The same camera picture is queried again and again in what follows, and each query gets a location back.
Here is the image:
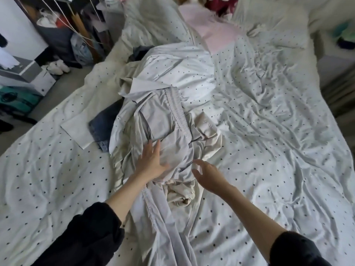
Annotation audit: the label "person's right hand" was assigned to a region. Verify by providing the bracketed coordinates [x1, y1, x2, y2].
[191, 159, 236, 198]

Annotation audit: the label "person's left hand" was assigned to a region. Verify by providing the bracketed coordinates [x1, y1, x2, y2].
[133, 139, 174, 185]

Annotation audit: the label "blue denim jeans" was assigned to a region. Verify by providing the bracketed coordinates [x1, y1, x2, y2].
[89, 46, 155, 153]

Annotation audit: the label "cream white jacket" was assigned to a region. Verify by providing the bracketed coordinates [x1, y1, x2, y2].
[60, 64, 131, 150]

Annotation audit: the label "person's right forearm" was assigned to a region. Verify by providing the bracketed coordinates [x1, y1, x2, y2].
[222, 185, 334, 266]

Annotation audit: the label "white dotted bed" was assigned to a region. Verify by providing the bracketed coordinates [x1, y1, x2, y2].
[0, 0, 355, 266]

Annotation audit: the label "white shoe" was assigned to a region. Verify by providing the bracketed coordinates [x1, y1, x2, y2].
[45, 64, 64, 76]
[55, 59, 72, 73]

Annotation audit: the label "blue patterned bag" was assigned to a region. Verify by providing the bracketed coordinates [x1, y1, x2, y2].
[71, 33, 95, 65]

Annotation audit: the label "pale grey rolled blanket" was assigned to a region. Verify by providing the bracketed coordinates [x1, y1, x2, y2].
[121, 0, 192, 50]

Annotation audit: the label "grey bedside cabinet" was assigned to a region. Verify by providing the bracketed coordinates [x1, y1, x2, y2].
[102, 8, 125, 45]

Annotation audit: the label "teal green box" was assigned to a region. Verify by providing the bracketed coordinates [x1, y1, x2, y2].
[0, 86, 42, 117]

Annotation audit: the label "black hanging trousers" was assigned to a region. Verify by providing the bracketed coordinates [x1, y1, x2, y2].
[0, 119, 14, 133]

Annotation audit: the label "white cardboard box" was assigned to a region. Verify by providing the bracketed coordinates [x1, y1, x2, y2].
[0, 55, 56, 98]

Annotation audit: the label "pink pillow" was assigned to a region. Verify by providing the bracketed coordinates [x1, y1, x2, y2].
[179, 4, 245, 54]

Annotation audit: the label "dark blue bin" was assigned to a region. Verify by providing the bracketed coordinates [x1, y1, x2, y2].
[36, 25, 78, 67]

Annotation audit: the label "white pillow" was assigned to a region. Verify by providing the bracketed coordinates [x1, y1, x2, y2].
[233, 1, 310, 50]

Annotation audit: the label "white bedside cabinet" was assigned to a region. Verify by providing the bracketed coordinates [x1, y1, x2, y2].
[313, 27, 355, 86]

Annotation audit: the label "dark red fabric item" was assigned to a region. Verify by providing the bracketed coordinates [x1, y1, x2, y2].
[205, 0, 240, 16]

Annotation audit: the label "white hanging garment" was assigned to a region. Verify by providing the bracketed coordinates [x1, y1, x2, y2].
[0, 48, 20, 70]

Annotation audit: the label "white tufted headboard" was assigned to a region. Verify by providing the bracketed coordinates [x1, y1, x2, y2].
[250, 0, 355, 34]

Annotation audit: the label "wooden post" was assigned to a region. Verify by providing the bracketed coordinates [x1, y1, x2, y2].
[69, 11, 103, 59]

